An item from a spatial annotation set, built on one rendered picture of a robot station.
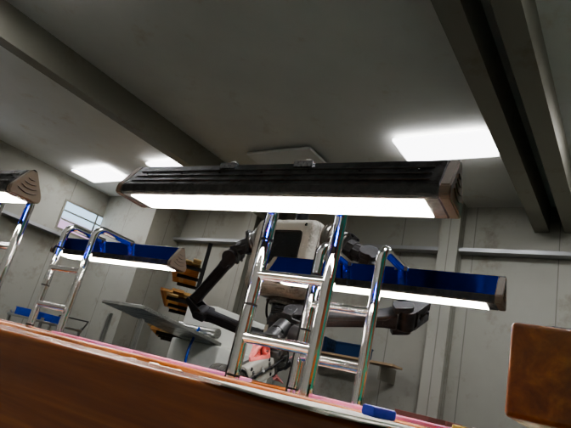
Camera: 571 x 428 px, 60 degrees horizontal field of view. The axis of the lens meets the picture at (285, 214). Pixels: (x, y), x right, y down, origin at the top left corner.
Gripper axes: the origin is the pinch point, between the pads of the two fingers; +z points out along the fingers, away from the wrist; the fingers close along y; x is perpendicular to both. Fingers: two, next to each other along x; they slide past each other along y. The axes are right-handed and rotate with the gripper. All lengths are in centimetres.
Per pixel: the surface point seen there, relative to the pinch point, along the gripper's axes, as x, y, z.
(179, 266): -22.9, -29.5, -8.2
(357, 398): -13, 44, 23
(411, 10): -119, -54, -375
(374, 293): -30, 43, 9
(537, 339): -57, 79, 65
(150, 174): -63, 11, 35
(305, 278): -42, 39, 30
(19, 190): -60, -30, 37
